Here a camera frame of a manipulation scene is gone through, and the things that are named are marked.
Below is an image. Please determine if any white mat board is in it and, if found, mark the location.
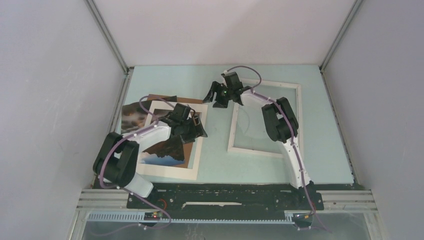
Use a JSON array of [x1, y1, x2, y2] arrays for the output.
[[135, 100, 209, 181]]

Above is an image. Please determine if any left corner aluminium profile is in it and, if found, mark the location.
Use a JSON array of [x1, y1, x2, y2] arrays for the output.
[[84, 0, 130, 75]]

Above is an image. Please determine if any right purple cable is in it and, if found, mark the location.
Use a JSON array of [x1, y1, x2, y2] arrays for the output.
[[222, 65, 332, 234]]

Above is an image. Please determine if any white toothed cable duct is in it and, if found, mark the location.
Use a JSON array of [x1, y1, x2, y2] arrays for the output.
[[86, 211, 294, 225]]

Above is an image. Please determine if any white picture frame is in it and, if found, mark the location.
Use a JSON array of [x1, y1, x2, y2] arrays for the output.
[[227, 80, 304, 158]]

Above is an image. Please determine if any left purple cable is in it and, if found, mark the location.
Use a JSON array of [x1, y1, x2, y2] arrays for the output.
[[97, 96, 196, 238]]

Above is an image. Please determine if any purple cable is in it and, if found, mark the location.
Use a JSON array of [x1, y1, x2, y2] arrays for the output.
[[97, 96, 196, 238], [222, 65, 332, 234]]

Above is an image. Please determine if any right corner aluminium profile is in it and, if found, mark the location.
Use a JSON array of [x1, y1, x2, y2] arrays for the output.
[[319, 0, 365, 73]]

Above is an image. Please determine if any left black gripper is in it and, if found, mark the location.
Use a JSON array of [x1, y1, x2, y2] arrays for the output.
[[179, 114, 207, 145]]

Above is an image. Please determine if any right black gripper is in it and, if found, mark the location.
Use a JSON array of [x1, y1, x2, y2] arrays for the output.
[[203, 81, 234, 109]]

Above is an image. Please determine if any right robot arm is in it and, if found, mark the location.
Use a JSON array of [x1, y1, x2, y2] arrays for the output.
[[202, 71, 312, 209]]

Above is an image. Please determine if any brown backing board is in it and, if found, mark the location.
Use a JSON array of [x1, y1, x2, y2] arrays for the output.
[[146, 94, 204, 169]]

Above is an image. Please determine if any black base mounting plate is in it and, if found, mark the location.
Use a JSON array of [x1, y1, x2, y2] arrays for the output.
[[147, 183, 324, 221]]

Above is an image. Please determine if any corner aluminium profile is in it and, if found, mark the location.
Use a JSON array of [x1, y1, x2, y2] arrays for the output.
[[84, 0, 130, 75], [319, 0, 365, 73]]

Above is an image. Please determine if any landscape photo print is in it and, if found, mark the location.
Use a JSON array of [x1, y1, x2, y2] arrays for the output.
[[120, 99, 188, 168]]

